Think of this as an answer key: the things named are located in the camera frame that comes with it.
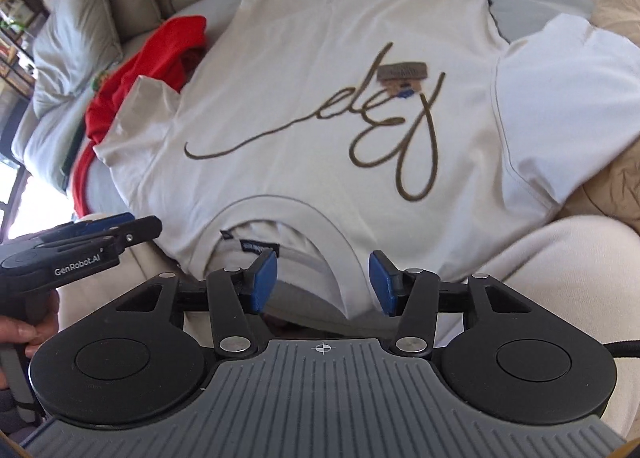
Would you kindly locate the red garment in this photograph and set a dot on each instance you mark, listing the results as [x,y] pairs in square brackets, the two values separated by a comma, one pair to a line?
[150,52]

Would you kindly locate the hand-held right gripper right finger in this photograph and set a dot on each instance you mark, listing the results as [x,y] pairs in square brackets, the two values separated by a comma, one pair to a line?
[381,283]

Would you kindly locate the black bookshelf with books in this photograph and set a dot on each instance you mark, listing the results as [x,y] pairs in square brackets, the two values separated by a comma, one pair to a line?
[20,37]

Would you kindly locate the person's left hand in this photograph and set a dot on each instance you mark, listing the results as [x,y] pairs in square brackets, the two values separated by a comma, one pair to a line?
[20,330]

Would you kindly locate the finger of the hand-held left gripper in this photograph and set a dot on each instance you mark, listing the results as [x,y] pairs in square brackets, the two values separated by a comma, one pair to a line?
[135,232]
[100,224]

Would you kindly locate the black window frame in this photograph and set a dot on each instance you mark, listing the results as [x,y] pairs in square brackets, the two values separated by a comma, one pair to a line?
[12,198]

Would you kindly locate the green potted plant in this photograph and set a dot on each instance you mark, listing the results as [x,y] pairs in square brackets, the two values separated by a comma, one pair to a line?
[12,25]

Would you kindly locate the person's cream pants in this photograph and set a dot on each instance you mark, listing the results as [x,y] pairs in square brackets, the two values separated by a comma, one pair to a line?
[550,278]

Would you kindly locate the dark green cloth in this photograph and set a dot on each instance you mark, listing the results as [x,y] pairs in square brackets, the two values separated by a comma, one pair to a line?
[72,162]

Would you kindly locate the large grey-green pillow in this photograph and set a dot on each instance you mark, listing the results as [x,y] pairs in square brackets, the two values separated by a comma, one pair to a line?
[75,22]

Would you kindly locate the beige t-shirt with brown script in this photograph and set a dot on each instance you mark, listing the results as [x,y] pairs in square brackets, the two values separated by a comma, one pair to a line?
[300,87]

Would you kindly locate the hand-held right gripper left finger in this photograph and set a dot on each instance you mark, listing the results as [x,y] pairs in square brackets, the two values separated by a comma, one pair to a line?
[264,283]

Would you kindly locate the green round toy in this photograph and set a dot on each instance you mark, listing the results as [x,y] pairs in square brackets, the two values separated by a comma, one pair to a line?
[100,79]

